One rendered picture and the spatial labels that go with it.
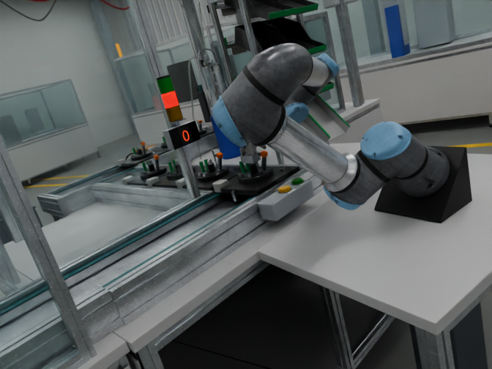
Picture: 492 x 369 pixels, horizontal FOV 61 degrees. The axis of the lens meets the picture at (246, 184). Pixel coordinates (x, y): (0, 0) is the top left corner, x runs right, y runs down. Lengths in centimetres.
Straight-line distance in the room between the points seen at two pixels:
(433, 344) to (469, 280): 16
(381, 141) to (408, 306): 43
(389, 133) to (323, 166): 19
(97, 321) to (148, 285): 15
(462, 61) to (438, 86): 34
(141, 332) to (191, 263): 24
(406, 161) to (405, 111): 429
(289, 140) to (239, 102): 17
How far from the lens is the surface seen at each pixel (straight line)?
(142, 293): 114
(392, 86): 542
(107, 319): 113
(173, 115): 149
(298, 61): 92
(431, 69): 529
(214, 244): 124
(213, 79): 246
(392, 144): 111
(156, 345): 112
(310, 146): 102
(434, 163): 124
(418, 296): 95
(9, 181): 94
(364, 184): 115
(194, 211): 152
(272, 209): 130
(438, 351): 96
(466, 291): 97
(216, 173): 172
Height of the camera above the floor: 141
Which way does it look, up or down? 16 degrees down
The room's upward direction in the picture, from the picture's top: 15 degrees counter-clockwise
